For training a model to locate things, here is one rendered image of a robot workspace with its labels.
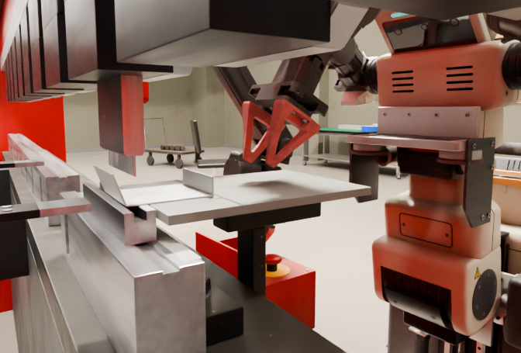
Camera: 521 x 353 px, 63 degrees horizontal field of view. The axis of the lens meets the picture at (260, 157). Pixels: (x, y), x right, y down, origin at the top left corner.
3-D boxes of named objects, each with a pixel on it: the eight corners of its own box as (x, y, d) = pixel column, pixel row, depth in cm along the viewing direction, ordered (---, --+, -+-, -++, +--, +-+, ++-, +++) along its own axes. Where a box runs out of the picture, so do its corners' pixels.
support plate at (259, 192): (371, 195, 53) (371, 186, 52) (168, 226, 38) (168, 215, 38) (285, 175, 68) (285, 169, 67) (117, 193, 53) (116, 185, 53)
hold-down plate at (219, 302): (244, 334, 42) (244, 306, 41) (194, 351, 39) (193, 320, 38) (147, 250, 67) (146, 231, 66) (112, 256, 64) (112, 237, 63)
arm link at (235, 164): (296, 140, 90) (272, 136, 97) (253, 128, 83) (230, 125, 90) (283, 195, 90) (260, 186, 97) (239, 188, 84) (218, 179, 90)
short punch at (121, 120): (145, 175, 41) (142, 75, 40) (124, 178, 40) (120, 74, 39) (118, 164, 49) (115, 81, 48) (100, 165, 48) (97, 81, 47)
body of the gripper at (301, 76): (289, 94, 50) (314, 40, 51) (245, 96, 58) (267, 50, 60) (325, 120, 53) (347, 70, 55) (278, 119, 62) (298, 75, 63)
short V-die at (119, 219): (156, 240, 41) (156, 209, 40) (125, 246, 39) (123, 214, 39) (107, 202, 58) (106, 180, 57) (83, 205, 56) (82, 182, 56)
